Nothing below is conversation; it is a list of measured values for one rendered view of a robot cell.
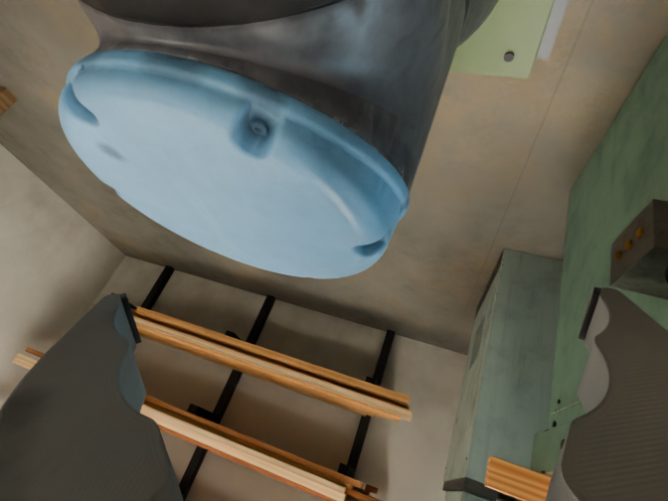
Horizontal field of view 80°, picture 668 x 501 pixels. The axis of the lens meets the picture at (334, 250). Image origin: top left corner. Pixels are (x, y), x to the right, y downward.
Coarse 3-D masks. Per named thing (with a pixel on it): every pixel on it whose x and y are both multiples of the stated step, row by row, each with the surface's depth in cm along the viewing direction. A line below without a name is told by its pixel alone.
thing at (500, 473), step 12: (492, 456) 58; (492, 468) 57; (504, 468) 57; (516, 468) 57; (492, 480) 56; (504, 480) 56; (516, 480) 56; (528, 480) 56; (540, 480) 56; (504, 492) 56; (516, 492) 55; (528, 492) 55; (540, 492) 55
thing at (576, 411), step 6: (570, 408) 86; (576, 408) 83; (582, 408) 80; (558, 414) 91; (564, 414) 88; (570, 414) 85; (576, 414) 82; (582, 414) 79; (552, 420) 94; (558, 420) 90; (564, 420) 87; (570, 420) 84; (552, 426) 93
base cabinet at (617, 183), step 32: (640, 96) 90; (608, 128) 106; (640, 128) 86; (608, 160) 100; (640, 160) 82; (576, 192) 121; (608, 192) 95; (640, 192) 78; (576, 224) 114; (608, 224) 90; (576, 256) 106; (608, 256) 85; (576, 288) 100; (576, 320) 95; (576, 352) 90; (576, 384) 86
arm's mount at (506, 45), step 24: (504, 0) 31; (528, 0) 31; (552, 0) 30; (504, 24) 33; (528, 24) 32; (480, 48) 35; (504, 48) 34; (528, 48) 34; (480, 72) 37; (504, 72) 36; (528, 72) 35
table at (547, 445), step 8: (560, 424) 54; (568, 424) 51; (544, 432) 59; (552, 432) 56; (560, 432) 53; (536, 440) 61; (544, 440) 58; (552, 440) 55; (560, 440) 52; (536, 448) 61; (544, 448) 57; (552, 448) 54; (560, 448) 52; (536, 456) 60; (544, 456) 57; (552, 456) 54; (536, 464) 59; (544, 464) 56; (552, 464) 53; (544, 472) 55; (552, 472) 53
